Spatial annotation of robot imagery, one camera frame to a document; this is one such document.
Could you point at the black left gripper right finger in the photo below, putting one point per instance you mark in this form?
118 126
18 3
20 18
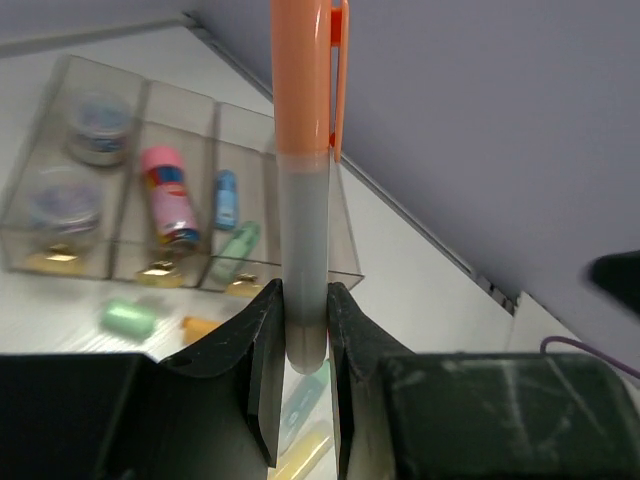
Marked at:
405 415

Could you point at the paper clip jar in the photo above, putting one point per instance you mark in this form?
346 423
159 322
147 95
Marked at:
99 128
65 201

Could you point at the pink cap glue bottle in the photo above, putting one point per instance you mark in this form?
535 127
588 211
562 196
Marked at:
173 215

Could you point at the orange tip grey highlighter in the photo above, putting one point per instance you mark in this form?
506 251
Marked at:
303 194

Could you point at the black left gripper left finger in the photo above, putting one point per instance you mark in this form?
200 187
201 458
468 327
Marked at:
209 411

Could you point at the blue correction tape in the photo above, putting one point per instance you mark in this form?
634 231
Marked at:
226 201

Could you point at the clear four-compartment organizer tray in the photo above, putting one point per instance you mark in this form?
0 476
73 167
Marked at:
127 179

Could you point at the green highlighter cap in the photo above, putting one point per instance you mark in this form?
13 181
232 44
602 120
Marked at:
128 319

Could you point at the yellow highlighter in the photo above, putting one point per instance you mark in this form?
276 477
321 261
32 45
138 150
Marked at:
297 462

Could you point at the orange highlighter cap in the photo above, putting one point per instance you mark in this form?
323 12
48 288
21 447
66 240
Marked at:
309 50

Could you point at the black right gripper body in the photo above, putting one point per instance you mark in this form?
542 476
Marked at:
618 275

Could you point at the yellow-orange highlighter cap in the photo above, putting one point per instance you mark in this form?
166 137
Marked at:
195 328

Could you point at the green capped highlighter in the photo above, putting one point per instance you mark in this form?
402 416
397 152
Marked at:
235 251

